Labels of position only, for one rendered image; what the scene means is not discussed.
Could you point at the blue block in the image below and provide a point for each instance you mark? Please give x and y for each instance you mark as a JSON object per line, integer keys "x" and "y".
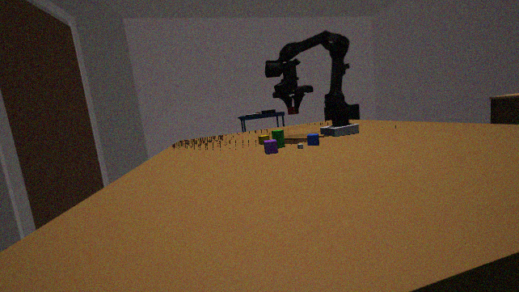
{"x": 313, "y": 139}

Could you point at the purple block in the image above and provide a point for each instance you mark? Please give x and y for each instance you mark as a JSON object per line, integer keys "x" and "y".
{"x": 270, "y": 146}

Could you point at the yellow block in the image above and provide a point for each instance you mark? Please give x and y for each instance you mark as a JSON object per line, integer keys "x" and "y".
{"x": 263, "y": 138}

